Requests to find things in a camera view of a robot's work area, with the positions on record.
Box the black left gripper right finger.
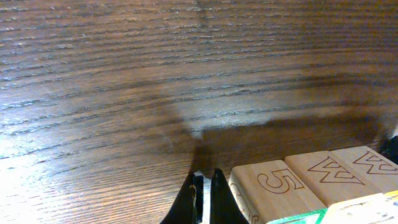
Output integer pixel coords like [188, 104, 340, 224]
[210, 169, 248, 224]

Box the yellow S block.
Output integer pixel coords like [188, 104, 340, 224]
[331, 146, 397, 193]
[284, 151, 397, 223]

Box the green R block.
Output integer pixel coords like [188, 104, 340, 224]
[228, 159, 328, 224]

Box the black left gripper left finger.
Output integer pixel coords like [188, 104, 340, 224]
[160, 173, 204, 224]

